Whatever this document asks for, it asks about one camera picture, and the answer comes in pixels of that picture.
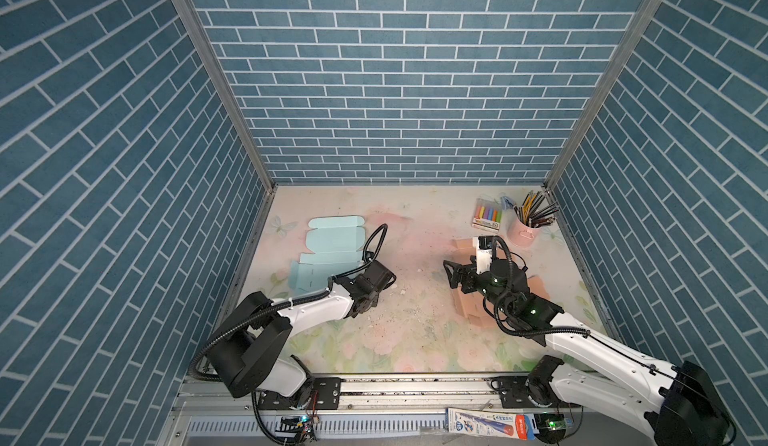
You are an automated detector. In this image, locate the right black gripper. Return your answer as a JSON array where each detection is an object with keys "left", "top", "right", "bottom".
[{"left": 443, "top": 254, "right": 514, "bottom": 318}]

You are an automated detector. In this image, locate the light blue paper box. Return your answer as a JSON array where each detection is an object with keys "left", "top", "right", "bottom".
[{"left": 289, "top": 215, "right": 366, "bottom": 296}]

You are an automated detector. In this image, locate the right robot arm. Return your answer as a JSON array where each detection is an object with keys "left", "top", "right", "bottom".
[{"left": 443, "top": 257, "right": 737, "bottom": 445}]

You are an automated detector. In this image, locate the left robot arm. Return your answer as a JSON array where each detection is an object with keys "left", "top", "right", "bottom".
[{"left": 187, "top": 260, "right": 397, "bottom": 408}]

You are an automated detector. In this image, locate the pink flat paper box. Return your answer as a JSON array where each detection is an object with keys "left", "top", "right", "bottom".
[{"left": 451, "top": 238, "right": 550, "bottom": 328}]

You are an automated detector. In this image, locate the box of coloured markers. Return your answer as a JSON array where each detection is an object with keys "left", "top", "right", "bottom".
[{"left": 471, "top": 198, "right": 503, "bottom": 233}]

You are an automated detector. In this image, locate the pink pencil cup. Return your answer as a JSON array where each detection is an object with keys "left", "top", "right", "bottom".
[{"left": 507, "top": 215, "right": 540, "bottom": 248}]

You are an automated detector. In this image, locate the coloured pencils bundle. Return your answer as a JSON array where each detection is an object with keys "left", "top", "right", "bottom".
[{"left": 513, "top": 191, "right": 559, "bottom": 228}]

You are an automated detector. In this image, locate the white blue red package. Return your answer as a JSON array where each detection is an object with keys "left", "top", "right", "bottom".
[{"left": 446, "top": 408, "right": 538, "bottom": 441}]

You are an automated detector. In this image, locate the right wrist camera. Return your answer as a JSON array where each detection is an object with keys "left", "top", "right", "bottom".
[{"left": 472, "top": 235, "right": 495, "bottom": 275}]

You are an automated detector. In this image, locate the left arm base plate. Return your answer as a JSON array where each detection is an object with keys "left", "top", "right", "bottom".
[{"left": 257, "top": 377, "right": 342, "bottom": 411}]

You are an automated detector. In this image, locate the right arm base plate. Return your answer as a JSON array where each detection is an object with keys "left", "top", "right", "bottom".
[{"left": 487, "top": 374, "right": 580, "bottom": 409}]

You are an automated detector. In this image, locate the aluminium front rail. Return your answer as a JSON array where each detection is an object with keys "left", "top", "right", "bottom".
[{"left": 158, "top": 372, "right": 646, "bottom": 445}]

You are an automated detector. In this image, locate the left black corrugated cable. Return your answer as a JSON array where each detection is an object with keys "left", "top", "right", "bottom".
[{"left": 188, "top": 222, "right": 390, "bottom": 382}]

